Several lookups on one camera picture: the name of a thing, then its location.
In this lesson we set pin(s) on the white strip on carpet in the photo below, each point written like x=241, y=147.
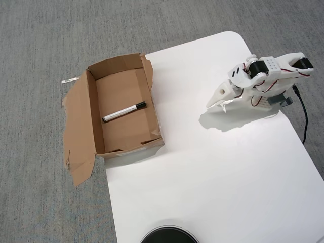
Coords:
x=69, y=80

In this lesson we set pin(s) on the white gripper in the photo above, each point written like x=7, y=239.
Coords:
x=219, y=94

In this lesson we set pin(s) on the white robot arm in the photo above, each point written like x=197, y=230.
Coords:
x=272, y=66

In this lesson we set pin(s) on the black round object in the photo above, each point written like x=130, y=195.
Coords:
x=169, y=234

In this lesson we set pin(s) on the white marker pen black cap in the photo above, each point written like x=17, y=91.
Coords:
x=121, y=113

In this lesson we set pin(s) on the open brown cardboard box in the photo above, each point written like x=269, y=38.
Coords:
x=121, y=134

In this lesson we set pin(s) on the grey table clamp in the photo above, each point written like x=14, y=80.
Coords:
x=276, y=100

